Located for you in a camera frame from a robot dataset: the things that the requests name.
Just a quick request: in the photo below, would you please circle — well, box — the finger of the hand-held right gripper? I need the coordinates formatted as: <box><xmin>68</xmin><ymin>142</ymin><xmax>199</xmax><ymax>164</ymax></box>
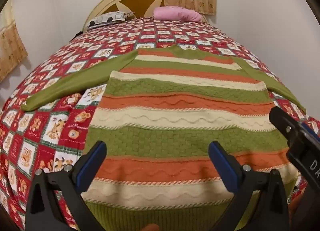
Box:
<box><xmin>269</xmin><ymin>106</ymin><xmax>304</xmax><ymax>151</ymax></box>
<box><xmin>301</xmin><ymin>120</ymin><xmax>320</xmax><ymax>137</ymax></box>

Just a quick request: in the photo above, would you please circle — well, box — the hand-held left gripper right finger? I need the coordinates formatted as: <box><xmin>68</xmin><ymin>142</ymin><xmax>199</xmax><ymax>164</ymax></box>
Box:
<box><xmin>208</xmin><ymin>141</ymin><xmax>290</xmax><ymax>231</ymax></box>

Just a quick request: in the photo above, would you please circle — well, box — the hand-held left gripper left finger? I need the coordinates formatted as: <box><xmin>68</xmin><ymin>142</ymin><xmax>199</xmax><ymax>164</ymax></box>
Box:
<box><xmin>26</xmin><ymin>141</ymin><xmax>108</xmax><ymax>231</ymax></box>

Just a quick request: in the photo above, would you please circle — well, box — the green orange cream striped sweater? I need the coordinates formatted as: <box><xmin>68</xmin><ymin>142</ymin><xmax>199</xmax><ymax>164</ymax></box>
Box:
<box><xmin>21</xmin><ymin>45</ymin><xmax>308</xmax><ymax>231</ymax></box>

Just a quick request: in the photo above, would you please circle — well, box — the person's left hand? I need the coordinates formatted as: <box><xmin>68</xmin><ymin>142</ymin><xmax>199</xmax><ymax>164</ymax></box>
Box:
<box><xmin>141</xmin><ymin>223</ymin><xmax>160</xmax><ymax>231</ymax></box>

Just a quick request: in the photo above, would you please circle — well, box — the red checked printed blanket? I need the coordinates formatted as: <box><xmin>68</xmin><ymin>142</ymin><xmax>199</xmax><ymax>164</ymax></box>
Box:
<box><xmin>0</xmin><ymin>17</ymin><xmax>320</xmax><ymax>231</ymax></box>

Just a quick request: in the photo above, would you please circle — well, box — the white patterned pillow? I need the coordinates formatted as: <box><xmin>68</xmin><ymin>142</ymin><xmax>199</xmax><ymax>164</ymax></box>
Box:
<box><xmin>86</xmin><ymin>11</ymin><xmax>135</xmax><ymax>29</ymax></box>

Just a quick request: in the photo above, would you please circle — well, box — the pink pillow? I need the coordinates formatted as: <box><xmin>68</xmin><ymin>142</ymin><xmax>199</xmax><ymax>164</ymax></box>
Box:
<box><xmin>153</xmin><ymin>6</ymin><xmax>203</xmax><ymax>23</ymax></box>

